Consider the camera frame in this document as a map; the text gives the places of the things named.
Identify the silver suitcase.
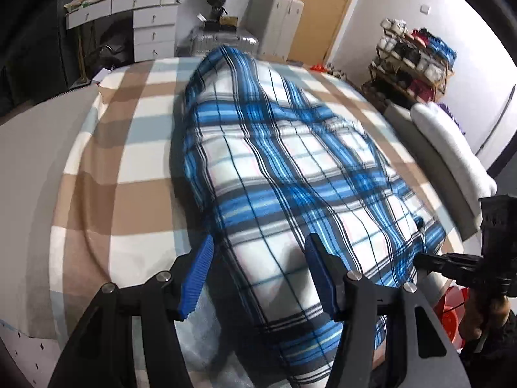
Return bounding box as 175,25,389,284
188,26,259,59

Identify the dark grey cabinet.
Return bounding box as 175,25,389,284
0,0,81,102

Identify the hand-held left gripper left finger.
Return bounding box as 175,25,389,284
47,234,215,388

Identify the blue plaid shirt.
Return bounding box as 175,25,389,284
172,44,447,388

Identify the black plastic bag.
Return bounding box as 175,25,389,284
95,28,136,71

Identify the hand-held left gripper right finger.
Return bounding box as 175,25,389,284
304,232,473,388

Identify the white perforated board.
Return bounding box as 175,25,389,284
0,319,65,388

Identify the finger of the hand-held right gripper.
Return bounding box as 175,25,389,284
444,269,491,289
415,253,484,271

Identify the wooden shoe rack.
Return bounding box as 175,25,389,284
361,18,457,103

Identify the wooden door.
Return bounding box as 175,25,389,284
289,0,362,63

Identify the person's right hand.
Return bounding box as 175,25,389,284
461,292,510,341

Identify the person's right forearm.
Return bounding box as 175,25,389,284
460,311,517,388

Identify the white dressing table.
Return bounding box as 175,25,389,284
65,0,180,63

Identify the purple fuzzy cloth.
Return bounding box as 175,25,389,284
438,103,469,138

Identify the red plastic stool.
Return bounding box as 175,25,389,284
436,285,471,350

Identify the light grey pillow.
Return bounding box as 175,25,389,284
410,102,497,211

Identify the shoe rack with shoes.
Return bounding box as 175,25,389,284
372,18,457,102

